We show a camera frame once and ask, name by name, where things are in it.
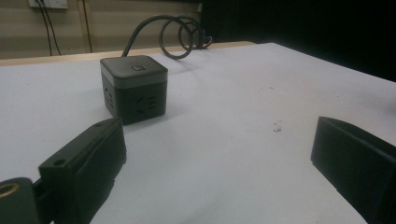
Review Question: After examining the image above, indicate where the black cube power socket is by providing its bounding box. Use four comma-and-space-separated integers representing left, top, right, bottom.
99, 54, 169, 126

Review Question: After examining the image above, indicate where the black coiled power cable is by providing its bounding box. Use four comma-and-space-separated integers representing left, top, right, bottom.
120, 14, 214, 61

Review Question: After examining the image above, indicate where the thin black wall cable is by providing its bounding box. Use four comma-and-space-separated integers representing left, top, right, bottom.
42, 0, 63, 56
81, 0, 93, 54
36, 0, 53, 57

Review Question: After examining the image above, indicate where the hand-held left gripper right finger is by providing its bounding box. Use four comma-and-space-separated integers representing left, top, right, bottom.
310, 116, 396, 224

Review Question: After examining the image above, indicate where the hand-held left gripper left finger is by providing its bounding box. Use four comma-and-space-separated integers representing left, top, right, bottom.
37, 117, 128, 224

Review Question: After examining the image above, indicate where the white wall outlet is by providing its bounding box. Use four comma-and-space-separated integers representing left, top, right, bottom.
28, 0, 68, 9

